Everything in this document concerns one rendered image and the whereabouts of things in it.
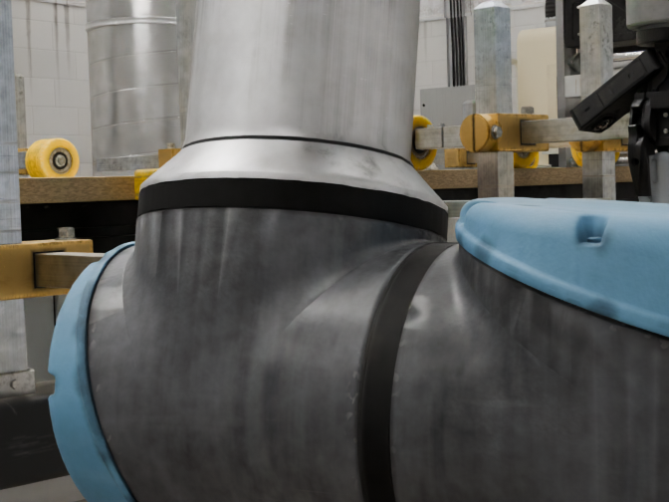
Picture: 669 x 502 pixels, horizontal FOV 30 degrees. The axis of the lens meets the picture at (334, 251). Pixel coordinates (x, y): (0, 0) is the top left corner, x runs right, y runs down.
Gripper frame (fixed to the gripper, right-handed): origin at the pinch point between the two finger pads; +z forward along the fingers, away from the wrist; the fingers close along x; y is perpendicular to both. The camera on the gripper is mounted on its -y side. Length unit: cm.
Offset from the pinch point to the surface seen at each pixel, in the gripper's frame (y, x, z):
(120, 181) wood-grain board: -51, -29, -7
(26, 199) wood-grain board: -51, -42, -5
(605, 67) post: -35, 45, -22
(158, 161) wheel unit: -152, 53, -12
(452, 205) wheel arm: -25.4, -1.7, -2.9
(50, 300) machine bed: -56, -36, 6
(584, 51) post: -37, 44, -24
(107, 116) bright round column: -378, 197, -38
